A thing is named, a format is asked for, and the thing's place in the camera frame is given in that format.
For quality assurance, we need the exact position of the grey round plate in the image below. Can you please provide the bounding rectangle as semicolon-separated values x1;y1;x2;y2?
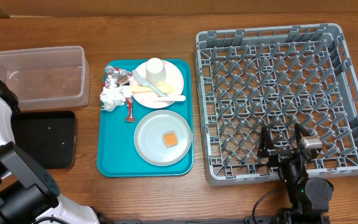
134;110;193;166

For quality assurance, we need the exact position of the grey dishwasher rack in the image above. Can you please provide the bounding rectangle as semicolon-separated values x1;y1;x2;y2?
195;23;358;185

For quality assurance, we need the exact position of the yellow plastic spoon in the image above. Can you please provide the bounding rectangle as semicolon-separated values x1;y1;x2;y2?
130;84;174;94

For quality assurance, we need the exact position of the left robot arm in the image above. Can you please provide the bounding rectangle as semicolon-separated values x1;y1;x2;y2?
0;79;110;224

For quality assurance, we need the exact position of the black plastic tray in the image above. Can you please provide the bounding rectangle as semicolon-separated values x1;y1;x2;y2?
11;111;76;169

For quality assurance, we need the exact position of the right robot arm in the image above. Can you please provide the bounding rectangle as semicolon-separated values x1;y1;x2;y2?
252;123;334;224

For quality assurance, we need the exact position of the crumpled white napkin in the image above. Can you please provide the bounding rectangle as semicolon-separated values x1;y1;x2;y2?
99;85;132;112

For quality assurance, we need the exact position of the pink plastic fork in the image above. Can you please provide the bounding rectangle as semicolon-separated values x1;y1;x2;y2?
138;95;186;103

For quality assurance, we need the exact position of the light blue plastic knife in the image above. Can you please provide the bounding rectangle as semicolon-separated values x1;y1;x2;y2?
132;70;167;97

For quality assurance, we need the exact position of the white plate with cutlery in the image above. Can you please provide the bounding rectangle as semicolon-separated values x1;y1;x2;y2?
129;60;185;109

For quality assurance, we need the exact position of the orange food cube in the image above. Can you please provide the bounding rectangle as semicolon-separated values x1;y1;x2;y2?
163;132;178;147

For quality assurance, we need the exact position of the red sauce packet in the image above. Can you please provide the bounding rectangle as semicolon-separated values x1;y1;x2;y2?
126;97;135;123

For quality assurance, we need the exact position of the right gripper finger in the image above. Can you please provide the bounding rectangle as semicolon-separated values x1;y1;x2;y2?
295;123;311;149
257;126;275;158

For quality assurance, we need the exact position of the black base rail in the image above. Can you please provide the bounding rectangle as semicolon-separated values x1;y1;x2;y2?
110;216;279;224

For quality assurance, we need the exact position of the teal serving tray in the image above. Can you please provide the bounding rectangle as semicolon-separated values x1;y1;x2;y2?
97;59;194;177

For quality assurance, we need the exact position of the white paper cup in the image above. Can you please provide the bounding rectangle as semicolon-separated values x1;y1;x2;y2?
145;58;167;86

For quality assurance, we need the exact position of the crumpled foil wrapper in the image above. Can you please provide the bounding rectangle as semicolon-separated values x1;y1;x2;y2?
104;65;133;88

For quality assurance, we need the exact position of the clear plastic bin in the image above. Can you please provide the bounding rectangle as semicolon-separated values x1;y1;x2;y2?
0;45;90;111

